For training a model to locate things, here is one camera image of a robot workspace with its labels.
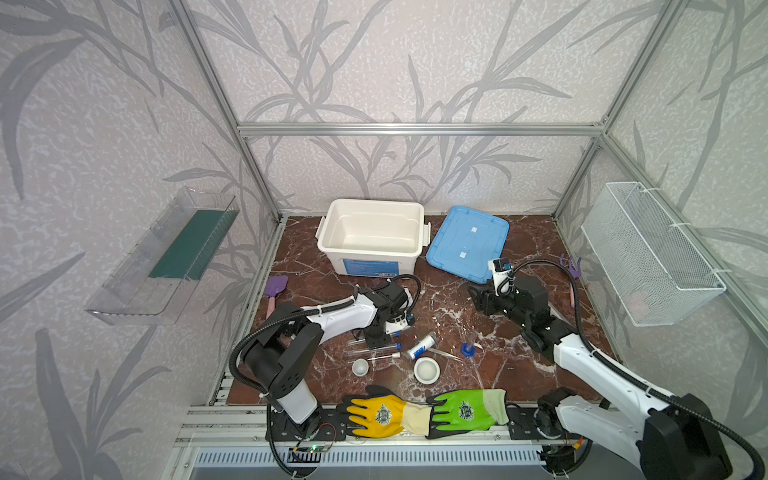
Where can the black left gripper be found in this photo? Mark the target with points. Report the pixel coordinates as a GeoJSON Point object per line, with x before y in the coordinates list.
{"type": "Point", "coordinates": [395, 313]}

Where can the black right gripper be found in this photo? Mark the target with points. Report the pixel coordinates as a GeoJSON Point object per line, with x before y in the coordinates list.
{"type": "Point", "coordinates": [491, 298]}

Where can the test tube blue cap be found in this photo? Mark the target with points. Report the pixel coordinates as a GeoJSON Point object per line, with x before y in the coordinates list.
{"type": "Point", "coordinates": [360, 347]}

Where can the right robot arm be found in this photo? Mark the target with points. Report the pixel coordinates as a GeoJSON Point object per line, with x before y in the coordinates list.
{"type": "Point", "coordinates": [663, 435]}

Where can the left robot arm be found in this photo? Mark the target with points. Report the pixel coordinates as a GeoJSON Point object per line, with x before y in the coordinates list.
{"type": "Point", "coordinates": [274, 358]}

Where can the blue plastic bin lid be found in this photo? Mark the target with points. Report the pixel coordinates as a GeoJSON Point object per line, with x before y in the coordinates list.
{"type": "Point", "coordinates": [466, 241]}

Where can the white blue label bottle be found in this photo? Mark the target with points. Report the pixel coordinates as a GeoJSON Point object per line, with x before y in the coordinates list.
{"type": "Point", "coordinates": [421, 347]}

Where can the white plastic storage bin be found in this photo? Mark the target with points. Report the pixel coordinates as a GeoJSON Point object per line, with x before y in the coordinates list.
{"type": "Point", "coordinates": [373, 238]}

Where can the large white ceramic dish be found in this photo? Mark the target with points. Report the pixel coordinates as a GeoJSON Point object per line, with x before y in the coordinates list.
{"type": "Point", "coordinates": [426, 370]}

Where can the purple toy shovel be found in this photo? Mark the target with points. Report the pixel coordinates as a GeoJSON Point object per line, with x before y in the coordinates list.
{"type": "Point", "coordinates": [275, 285]}

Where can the yellow work glove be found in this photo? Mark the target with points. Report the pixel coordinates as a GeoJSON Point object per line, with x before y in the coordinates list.
{"type": "Point", "coordinates": [379, 413]}

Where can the green work glove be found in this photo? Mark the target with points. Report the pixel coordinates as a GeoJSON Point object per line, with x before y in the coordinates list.
{"type": "Point", "coordinates": [461, 411]}

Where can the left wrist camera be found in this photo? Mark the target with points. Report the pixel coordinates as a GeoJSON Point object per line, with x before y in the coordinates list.
{"type": "Point", "coordinates": [396, 325]}

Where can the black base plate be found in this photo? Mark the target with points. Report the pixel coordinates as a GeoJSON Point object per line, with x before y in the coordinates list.
{"type": "Point", "coordinates": [329, 425]}

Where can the white wire mesh basket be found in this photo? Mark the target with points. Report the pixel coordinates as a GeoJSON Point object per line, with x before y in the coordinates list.
{"type": "Point", "coordinates": [658, 274]}

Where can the aluminium frame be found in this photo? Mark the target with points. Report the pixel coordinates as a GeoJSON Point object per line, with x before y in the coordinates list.
{"type": "Point", "coordinates": [666, 15]}

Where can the clear wall shelf green mat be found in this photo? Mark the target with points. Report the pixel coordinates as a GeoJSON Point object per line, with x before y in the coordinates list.
{"type": "Point", "coordinates": [158, 277]}

